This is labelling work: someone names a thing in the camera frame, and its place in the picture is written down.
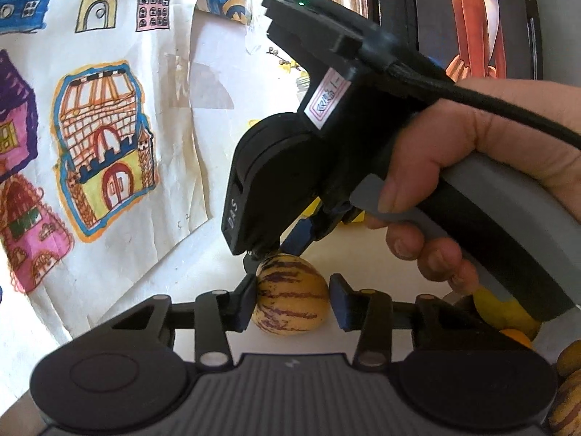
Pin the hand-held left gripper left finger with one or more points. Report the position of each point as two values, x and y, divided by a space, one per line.
240 309

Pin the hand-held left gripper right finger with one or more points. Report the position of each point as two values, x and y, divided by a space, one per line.
343 302

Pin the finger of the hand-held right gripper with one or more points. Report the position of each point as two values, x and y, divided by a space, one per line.
252 261
304 236

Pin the striped pepino melon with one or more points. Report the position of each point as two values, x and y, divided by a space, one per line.
293 299
567 408

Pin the person's right hand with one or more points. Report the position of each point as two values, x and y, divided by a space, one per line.
499 136

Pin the white printed tablecloth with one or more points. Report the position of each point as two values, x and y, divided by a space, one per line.
336 343

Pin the paper drawing of colourful houses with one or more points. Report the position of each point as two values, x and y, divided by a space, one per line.
113 122

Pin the small orange tangerine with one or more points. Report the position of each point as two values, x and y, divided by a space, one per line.
516 339

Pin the framed picture with orange figure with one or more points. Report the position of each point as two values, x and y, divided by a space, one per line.
476 9

